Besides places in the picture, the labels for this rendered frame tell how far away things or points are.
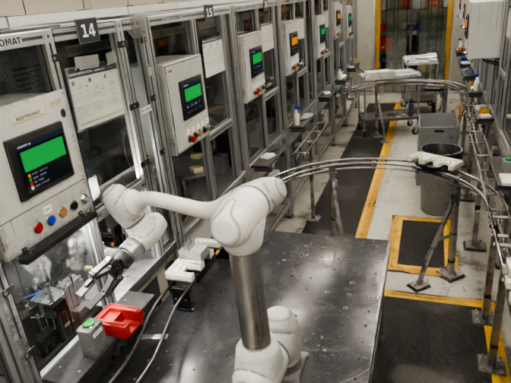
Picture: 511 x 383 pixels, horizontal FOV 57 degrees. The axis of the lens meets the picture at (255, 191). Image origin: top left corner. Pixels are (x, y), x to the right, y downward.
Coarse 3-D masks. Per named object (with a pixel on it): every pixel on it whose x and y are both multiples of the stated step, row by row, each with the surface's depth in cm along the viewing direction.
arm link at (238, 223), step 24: (240, 192) 144; (216, 216) 137; (240, 216) 136; (264, 216) 145; (216, 240) 139; (240, 240) 136; (240, 264) 146; (240, 288) 150; (264, 288) 154; (240, 312) 154; (264, 312) 155; (264, 336) 157; (240, 360) 160; (264, 360) 157; (288, 360) 172
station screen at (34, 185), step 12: (60, 132) 162; (24, 144) 148; (36, 144) 152; (60, 156) 162; (24, 168) 148; (36, 168) 153; (48, 168) 157; (60, 168) 163; (36, 180) 153; (48, 180) 158
